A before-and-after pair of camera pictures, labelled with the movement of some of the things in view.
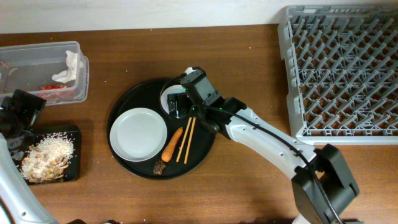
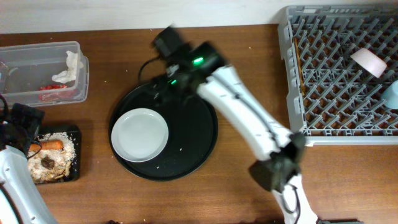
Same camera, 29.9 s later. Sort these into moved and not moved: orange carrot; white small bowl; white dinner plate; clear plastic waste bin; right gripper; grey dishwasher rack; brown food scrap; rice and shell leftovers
Moved: orange carrot; brown food scrap; right gripper; white small bowl
Not moved: rice and shell leftovers; white dinner plate; clear plastic waste bin; grey dishwasher rack
